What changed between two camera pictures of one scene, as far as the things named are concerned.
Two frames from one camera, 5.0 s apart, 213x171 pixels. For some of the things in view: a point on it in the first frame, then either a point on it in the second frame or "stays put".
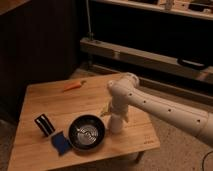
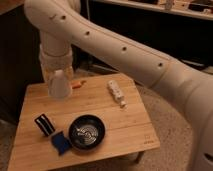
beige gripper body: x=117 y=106 -> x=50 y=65
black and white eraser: x=44 y=124 stays put
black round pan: x=87 y=132 stays put
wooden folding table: x=61 y=123 stays put
